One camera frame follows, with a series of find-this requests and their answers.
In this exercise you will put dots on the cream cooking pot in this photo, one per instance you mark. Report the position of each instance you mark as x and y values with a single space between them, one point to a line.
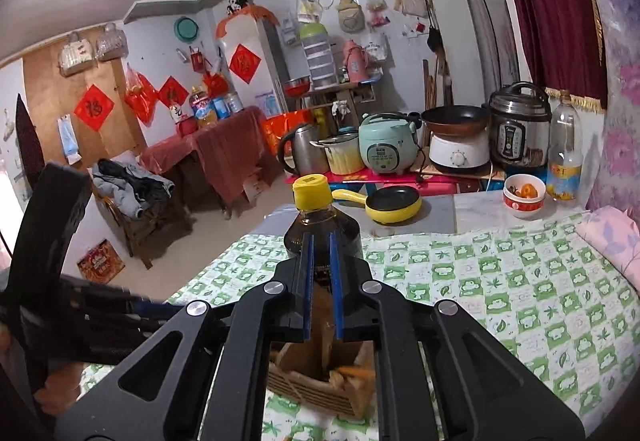
342 156

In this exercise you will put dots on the stainless steel kettle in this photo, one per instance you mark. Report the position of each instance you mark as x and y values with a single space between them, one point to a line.
305 148

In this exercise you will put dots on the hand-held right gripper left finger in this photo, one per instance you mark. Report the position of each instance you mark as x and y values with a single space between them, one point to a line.
306 291

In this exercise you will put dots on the yellow cooking oil bottle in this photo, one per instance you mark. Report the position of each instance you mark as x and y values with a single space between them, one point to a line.
202 111

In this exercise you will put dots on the red gift box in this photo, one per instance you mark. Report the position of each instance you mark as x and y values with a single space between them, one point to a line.
100 261

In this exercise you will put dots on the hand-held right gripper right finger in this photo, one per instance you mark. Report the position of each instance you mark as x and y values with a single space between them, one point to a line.
338 291

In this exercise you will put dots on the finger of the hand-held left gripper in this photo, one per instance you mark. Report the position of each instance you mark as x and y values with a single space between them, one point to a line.
110 298
50 221

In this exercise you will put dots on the beige hanging handbag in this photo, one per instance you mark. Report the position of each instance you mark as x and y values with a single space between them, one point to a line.
76 56

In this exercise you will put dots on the panda plush toy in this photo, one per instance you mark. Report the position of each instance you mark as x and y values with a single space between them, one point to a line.
237 1

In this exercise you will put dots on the pink floral pillow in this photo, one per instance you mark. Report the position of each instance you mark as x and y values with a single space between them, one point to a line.
610 241

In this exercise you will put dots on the red and white bowl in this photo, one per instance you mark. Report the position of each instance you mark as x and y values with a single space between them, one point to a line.
522 205

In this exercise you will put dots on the teal rice cooker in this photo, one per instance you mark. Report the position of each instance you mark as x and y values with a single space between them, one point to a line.
387 146

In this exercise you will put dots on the red diamond paper poster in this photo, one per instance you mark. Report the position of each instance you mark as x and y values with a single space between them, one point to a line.
94 107
173 92
245 63

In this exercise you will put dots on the white electric cooker base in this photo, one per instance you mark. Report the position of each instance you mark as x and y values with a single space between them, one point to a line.
457 151

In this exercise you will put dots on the dark hanging garment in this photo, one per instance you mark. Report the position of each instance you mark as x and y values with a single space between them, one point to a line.
27 141

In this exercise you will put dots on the copper frying pan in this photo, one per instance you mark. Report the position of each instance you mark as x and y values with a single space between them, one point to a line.
455 118

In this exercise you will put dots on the green round plate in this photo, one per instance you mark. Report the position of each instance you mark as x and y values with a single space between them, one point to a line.
185 28

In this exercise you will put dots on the yellow small frying pan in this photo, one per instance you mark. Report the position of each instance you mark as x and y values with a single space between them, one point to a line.
392 208

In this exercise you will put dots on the orange bag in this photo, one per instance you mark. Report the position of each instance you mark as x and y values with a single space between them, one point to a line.
280 131

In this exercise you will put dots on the person's left hand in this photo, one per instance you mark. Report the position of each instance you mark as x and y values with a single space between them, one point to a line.
57 386

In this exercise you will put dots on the stacked grey container tower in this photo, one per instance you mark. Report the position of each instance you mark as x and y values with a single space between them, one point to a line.
317 56

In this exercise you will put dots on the red hanging plastic bag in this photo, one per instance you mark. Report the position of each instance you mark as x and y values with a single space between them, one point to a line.
140 96

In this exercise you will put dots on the orange fringed cloth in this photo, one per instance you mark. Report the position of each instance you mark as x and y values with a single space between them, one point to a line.
250 13

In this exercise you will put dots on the dark sauce bottle yellow cap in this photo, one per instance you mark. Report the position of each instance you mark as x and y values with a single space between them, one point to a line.
320 221

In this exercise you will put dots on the beige hanging pouch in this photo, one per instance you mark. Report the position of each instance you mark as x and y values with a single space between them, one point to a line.
350 16

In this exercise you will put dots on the clear plastic bottle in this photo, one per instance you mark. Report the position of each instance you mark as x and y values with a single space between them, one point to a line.
564 146

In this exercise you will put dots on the wooden chair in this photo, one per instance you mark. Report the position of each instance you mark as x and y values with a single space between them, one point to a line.
150 231

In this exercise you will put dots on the steel electric pressure cooker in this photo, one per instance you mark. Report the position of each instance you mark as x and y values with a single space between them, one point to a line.
517 131

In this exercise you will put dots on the brown wooden board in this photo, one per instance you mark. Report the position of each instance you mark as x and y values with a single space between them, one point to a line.
127 141

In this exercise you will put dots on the green checked bed sheet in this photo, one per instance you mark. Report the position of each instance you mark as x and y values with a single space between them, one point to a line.
500 296

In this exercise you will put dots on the pile of grey jackets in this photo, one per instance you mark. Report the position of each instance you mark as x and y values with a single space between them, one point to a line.
127 181

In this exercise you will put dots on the red cloth covered table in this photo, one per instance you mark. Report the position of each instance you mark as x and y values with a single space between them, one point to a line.
225 146

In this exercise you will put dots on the pink thermos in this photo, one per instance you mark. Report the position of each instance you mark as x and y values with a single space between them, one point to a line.
352 63

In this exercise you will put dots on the wooden chopstick holder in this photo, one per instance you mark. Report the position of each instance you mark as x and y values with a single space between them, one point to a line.
320 391

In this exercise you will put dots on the white fridge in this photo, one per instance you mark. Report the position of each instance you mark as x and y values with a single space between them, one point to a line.
267 51

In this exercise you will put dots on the red basin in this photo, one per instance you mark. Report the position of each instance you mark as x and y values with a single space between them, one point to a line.
296 86

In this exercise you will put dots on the floral plastic wall sheet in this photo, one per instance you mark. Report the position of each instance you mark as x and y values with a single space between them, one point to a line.
620 121

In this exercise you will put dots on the dark red curtain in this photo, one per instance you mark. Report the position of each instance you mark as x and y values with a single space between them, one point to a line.
545 11

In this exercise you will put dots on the grey hanging handbag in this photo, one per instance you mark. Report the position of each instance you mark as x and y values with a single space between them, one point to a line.
111 43

